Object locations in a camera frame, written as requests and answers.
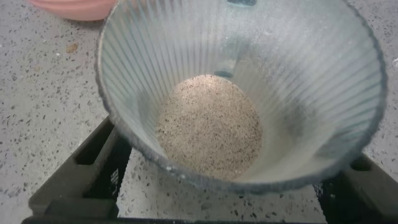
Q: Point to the ribbed clear glass cup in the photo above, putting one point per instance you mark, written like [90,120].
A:
[311,77]

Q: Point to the pink ribbed bowl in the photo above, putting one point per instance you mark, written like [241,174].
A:
[77,9]

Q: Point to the beige speckled powder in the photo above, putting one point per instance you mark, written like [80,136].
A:
[211,127]

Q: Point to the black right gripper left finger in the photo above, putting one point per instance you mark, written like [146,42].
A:
[71,186]

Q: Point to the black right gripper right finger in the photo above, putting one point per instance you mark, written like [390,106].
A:
[370,199]

